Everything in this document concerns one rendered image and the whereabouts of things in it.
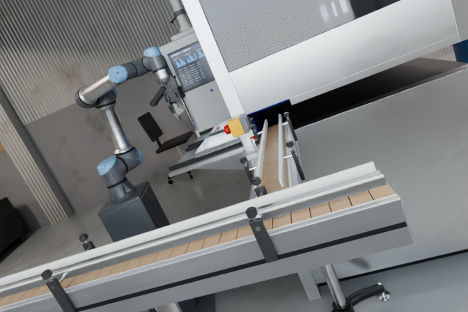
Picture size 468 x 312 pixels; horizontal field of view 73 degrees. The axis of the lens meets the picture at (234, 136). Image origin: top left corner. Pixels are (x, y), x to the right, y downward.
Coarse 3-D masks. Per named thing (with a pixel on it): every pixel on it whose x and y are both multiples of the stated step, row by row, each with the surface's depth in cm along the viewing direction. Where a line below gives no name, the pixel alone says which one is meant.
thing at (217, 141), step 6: (222, 132) 174; (210, 138) 176; (216, 138) 176; (222, 138) 175; (228, 138) 170; (234, 138) 165; (204, 144) 172; (210, 144) 174; (216, 144) 168; (222, 144) 149; (228, 144) 149; (198, 150) 160; (204, 150) 151; (210, 150) 151
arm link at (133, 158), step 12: (108, 96) 174; (96, 108) 175; (108, 108) 175; (108, 120) 177; (120, 120) 183; (120, 132) 181; (120, 144) 182; (120, 156) 182; (132, 156) 185; (132, 168) 186
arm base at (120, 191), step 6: (120, 180) 176; (126, 180) 180; (108, 186) 175; (114, 186) 175; (120, 186) 176; (126, 186) 178; (132, 186) 181; (114, 192) 175; (120, 192) 175; (126, 192) 177; (132, 192) 179; (114, 198) 175; (120, 198) 175
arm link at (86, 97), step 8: (128, 64) 143; (112, 72) 138; (120, 72) 138; (128, 72) 142; (136, 72) 146; (96, 80) 152; (104, 80) 146; (112, 80) 140; (120, 80) 139; (80, 88) 160; (88, 88) 154; (96, 88) 151; (104, 88) 149; (112, 88) 150; (80, 96) 158; (88, 96) 156; (96, 96) 156; (80, 104) 163; (88, 104) 162; (96, 104) 170
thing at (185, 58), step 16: (192, 32) 230; (160, 48) 231; (176, 48) 232; (192, 48) 231; (176, 64) 234; (192, 64) 234; (208, 64) 234; (176, 80) 237; (192, 80) 237; (208, 80) 237; (192, 96) 240; (208, 96) 240; (192, 112) 243; (208, 112) 243; (224, 112) 243; (208, 128) 246
